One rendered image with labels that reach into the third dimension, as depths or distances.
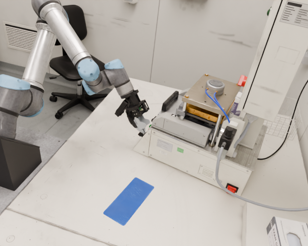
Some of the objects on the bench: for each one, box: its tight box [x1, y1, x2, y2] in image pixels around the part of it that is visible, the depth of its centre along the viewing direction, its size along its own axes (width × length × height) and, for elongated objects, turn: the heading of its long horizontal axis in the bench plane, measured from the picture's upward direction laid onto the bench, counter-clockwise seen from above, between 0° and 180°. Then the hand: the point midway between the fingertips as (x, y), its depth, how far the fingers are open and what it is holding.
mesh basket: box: [264, 97, 302, 141], centre depth 167 cm, size 22×26×13 cm
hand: (142, 131), depth 134 cm, fingers closed
